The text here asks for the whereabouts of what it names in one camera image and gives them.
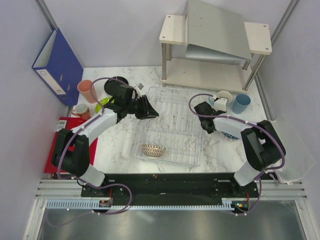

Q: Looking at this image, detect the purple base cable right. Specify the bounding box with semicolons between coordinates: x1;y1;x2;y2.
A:
231;178;263;217

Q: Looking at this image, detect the lime green plate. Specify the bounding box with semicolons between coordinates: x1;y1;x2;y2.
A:
95;97;111;114

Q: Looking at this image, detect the light blue tumbler cup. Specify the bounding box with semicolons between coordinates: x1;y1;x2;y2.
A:
232;93;251;114

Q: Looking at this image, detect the pink tumbler cup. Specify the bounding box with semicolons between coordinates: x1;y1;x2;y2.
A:
77;79;98;104

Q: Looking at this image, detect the red folder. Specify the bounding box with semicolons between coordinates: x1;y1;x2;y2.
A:
43;116;99;173

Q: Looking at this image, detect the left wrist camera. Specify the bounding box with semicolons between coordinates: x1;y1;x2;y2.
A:
133;83;144;101

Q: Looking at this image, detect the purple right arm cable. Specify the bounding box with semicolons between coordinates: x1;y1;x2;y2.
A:
188;93;287;181

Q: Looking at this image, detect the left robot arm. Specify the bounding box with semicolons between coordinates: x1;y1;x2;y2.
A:
51;84;159;197

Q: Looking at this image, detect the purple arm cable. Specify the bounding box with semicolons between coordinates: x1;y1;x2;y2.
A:
56;77;133;216
188;93;287;181

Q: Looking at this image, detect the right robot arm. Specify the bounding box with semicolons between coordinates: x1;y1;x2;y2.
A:
191;101;286;197

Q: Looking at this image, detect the blue and red patterned bowl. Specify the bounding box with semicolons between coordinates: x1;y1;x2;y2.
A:
222;131;241;140

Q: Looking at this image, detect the light blue ceramic mug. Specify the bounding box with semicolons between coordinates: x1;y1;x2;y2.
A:
208;91;233;112

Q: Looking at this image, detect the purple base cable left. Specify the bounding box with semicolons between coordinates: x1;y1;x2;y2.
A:
44;209;101;227

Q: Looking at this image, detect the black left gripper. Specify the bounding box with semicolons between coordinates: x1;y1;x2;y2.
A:
125;95;159;121

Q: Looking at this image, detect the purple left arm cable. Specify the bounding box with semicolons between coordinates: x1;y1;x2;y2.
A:
56;77;133;216

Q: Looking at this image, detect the pink dotted mug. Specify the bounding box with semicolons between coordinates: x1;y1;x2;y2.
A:
71;103;91;121

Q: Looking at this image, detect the white wire dish rack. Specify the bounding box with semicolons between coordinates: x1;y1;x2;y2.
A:
133;87;204;167

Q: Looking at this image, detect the brown patterned bowl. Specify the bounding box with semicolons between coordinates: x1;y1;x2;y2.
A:
141;143;166;157

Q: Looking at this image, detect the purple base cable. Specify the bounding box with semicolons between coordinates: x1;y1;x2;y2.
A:
44;209;101;227
231;178;263;217

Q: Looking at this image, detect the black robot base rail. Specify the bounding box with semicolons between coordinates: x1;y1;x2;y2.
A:
81;173;259;205

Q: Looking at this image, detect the blue ring binder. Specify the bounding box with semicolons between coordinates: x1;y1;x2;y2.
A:
32;29;83;106

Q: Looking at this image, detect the grey metal sheet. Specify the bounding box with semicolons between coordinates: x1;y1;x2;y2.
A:
185;0;252;62

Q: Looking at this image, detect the white two-tier shelf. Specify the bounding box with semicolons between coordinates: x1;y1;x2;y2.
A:
159;14;272;99

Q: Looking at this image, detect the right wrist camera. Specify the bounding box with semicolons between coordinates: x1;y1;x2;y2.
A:
213;97;228;112

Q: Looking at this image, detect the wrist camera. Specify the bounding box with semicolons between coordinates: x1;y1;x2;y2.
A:
133;83;144;101
213;97;228;112

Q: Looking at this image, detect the light blue cable duct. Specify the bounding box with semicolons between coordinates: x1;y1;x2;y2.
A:
46;199;235;211

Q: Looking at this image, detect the black plate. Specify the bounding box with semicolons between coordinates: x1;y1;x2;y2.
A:
104;76;129;96

